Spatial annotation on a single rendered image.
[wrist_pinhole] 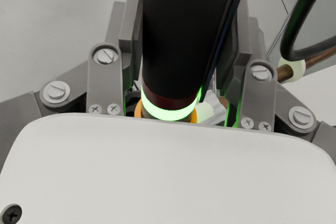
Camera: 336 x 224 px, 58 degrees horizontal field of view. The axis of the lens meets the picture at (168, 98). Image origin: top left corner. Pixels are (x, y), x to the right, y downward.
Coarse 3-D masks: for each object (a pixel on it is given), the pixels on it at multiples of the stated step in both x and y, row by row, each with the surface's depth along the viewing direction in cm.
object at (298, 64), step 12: (300, 0) 18; (312, 0) 18; (300, 12) 18; (288, 24) 20; (300, 24) 19; (288, 36) 21; (288, 48) 22; (312, 48) 26; (324, 48) 27; (288, 60) 24; (300, 60) 26; (300, 72) 27
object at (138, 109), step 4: (140, 100) 21; (140, 104) 21; (136, 108) 21; (140, 108) 21; (136, 112) 21; (192, 112) 21; (136, 116) 20; (140, 116) 20; (192, 116) 21; (196, 116) 21; (192, 120) 20; (196, 120) 21
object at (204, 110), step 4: (200, 104) 24; (204, 104) 24; (208, 104) 24; (196, 108) 24; (200, 108) 24; (204, 108) 24; (208, 108) 24; (212, 108) 24; (196, 112) 24; (200, 112) 24; (204, 112) 24; (208, 112) 24; (212, 112) 24; (200, 116) 24; (204, 116) 24; (208, 116) 24; (200, 120) 24
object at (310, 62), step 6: (330, 48) 29; (318, 54) 28; (324, 54) 29; (330, 54) 29; (306, 60) 28; (312, 60) 28; (318, 60) 28; (282, 66) 27; (288, 66) 27; (306, 66) 28; (282, 72) 27; (288, 72) 27; (282, 78) 27; (288, 78) 27; (222, 96) 25; (222, 102) 25
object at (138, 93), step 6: (138, 90) 46; (126, 96) 48; (132, 96) 47; (138, 96) 46; (126, 102) 48; (132, 102) 48; (126, 108) 47; (132, 108) 46; (126, 114) 47; (132, 114) 47
